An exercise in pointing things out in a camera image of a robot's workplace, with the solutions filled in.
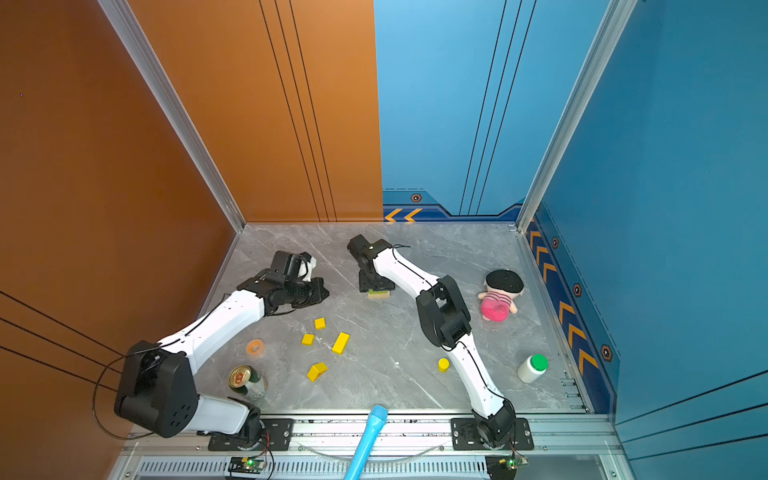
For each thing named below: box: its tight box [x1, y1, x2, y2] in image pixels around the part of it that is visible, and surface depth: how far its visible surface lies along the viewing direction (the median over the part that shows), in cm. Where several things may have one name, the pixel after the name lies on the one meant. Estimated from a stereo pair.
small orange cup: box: [246, 338, 267, 358], surface depth 89 cm
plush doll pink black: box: [478, 270, 525, 322], surface depth 94 cm
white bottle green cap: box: [517, 353, 550, 384], surface depth 77 cm
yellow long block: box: [332, 332, 351, 355], surface depth 90 cm
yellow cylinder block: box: [437, 358, 451, 373], surface depth 84 cm
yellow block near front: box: [307, 362, 328, 383], surface depth 84 cm
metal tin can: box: [228, 365, 268, 399], surface depth 74 cm
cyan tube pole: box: [344, 404, 389, 480], surface depth 72 cm
